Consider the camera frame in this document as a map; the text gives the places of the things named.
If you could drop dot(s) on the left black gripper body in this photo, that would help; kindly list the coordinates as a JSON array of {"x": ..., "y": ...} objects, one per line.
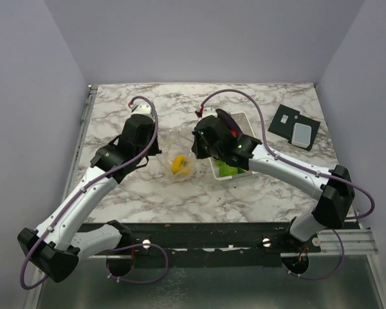
[{"x": 144, "y": 147}]

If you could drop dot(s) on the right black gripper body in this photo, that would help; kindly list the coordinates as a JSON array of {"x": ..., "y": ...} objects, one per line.
[{"x": 202, "y": 150}]

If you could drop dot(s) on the white perforated plastic basket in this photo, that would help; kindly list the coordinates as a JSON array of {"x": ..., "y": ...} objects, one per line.
[{"x": 243, "y": 122}]

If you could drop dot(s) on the clear dotted zip bag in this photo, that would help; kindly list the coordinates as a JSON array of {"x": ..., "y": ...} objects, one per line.
[{"x": 174, "y": 142}]

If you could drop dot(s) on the yellow bell pepper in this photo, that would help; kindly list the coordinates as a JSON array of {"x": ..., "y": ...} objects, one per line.
[{"x": 181, "y": 165}]

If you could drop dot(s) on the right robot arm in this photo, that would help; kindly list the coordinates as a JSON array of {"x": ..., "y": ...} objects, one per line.
[{"x": 330, "y": 188}]

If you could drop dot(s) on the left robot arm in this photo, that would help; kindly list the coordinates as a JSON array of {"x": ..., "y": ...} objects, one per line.
[{"x": 56, "y": 246}]

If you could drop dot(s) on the red lychee bunch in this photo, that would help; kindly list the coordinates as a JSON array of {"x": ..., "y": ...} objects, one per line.
[{"x": 234, "y": 133}]

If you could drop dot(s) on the green grapes bunch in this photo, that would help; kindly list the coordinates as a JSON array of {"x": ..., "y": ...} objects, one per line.
[{"x": 226, "y": 170}]

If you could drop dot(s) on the black square mat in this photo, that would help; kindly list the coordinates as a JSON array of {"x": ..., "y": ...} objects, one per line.
[{"x": 284, "y": 120}]

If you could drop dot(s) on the grey rectangular pad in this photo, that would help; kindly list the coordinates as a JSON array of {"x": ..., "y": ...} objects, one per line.
[{"x": 301, "y": 135}]

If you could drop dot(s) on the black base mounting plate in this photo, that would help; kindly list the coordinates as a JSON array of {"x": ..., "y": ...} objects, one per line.
[{"x": 209, "y": 245}]

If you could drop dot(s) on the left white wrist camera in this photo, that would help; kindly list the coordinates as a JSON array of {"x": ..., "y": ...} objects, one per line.
[{"x": 141, "y": 109}]

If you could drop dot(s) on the aluminium side rail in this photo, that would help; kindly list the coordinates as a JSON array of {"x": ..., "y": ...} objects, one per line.
[{"x": 77, "y": 153}]

